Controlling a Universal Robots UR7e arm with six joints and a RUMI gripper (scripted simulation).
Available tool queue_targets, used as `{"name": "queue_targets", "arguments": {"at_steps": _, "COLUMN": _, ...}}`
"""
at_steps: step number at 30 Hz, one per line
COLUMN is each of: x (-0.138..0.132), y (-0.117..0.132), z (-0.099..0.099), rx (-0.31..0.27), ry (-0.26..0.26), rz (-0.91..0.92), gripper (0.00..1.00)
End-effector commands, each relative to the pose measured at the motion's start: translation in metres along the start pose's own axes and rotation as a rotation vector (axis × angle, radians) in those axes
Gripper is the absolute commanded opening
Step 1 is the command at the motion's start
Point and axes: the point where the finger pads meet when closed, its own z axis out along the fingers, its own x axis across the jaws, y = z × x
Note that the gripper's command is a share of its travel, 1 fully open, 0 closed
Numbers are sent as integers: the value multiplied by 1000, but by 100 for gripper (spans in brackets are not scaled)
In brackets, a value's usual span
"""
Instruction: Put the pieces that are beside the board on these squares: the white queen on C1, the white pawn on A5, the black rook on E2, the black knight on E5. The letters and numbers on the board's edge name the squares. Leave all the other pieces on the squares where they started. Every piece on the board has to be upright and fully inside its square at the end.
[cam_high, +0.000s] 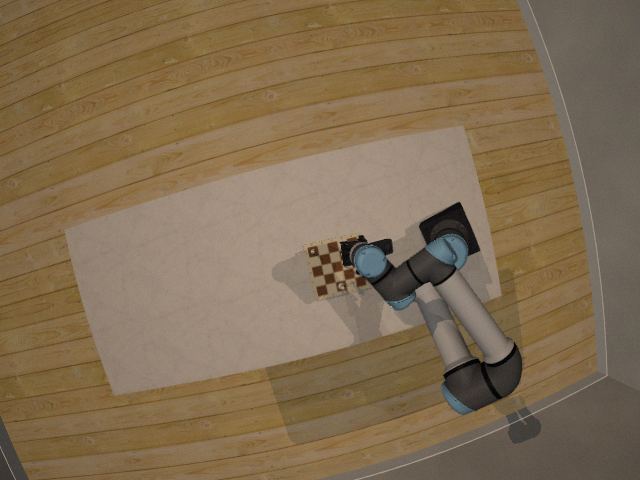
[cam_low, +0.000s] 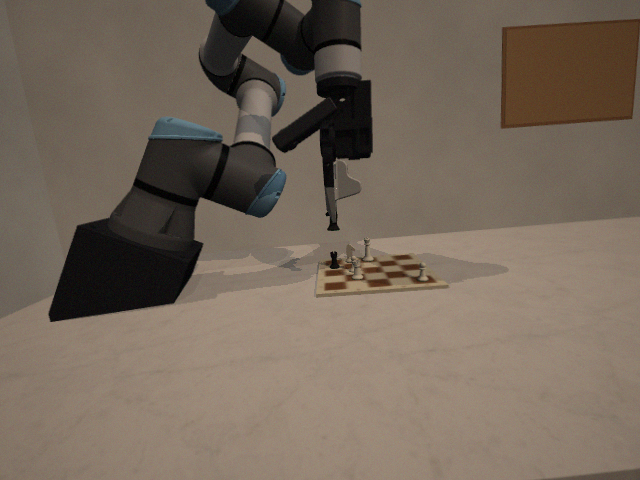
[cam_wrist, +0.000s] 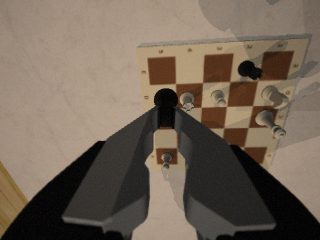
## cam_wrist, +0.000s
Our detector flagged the white pawn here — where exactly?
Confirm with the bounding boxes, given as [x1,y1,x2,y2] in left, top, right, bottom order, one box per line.
[161,152,172,170]
[211,90,226,107]

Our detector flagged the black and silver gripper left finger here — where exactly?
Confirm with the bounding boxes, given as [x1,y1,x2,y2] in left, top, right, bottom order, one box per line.
[0,106,161,240]

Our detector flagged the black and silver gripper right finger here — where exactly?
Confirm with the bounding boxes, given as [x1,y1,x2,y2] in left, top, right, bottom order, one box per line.
[172,106,320,240]

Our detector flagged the brown and cream chessboard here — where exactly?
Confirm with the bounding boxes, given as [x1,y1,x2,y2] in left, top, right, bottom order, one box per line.
[136,38,309,170]

